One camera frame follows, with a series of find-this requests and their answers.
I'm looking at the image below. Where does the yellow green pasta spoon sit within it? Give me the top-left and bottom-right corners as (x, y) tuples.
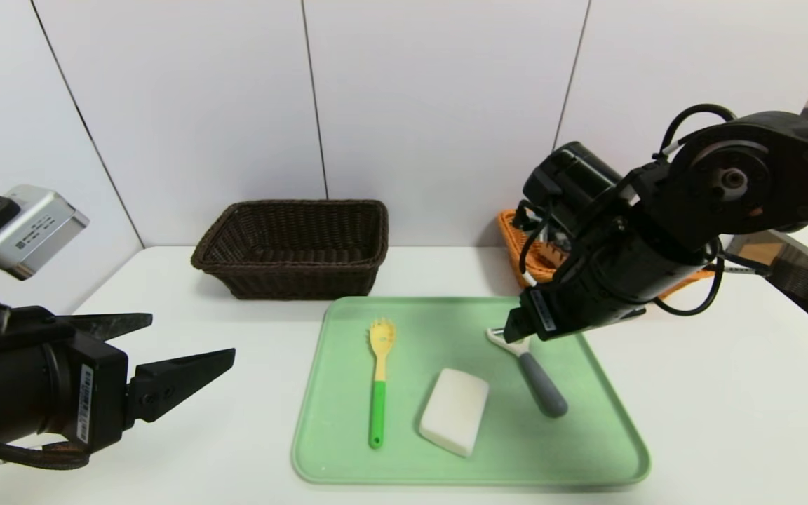
(368, 319), (397, 450)

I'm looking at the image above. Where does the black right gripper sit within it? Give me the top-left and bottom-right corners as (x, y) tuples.
(502, 249), (635, 344)

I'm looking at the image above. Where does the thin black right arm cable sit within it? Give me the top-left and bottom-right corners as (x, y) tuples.
(655, 104), (739, 318)

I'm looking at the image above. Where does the orange wicker basket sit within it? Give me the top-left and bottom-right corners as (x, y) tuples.
(497, 209), (717, 301)

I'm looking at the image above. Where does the braided left wrist cable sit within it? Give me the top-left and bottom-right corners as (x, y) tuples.
(0, 435), (90, 479)

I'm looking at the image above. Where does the white rectangular block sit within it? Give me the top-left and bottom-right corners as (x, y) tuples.
(418, 368), (490, 459)

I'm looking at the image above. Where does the dark brown wicker basket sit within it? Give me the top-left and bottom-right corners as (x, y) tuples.
(191, 199), (389, 301)

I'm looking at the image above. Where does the white peeler grey handle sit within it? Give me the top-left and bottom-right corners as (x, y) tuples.
(486, 328), (570, 419)

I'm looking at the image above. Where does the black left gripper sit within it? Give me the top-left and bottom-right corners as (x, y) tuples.
(0, 312), (236, 454)

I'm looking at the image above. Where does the light green plastic tray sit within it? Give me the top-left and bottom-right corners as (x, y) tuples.
(290, 295), (652, 487)

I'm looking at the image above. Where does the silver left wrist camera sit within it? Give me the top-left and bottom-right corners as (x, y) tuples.
(0, 185), (90, 281)

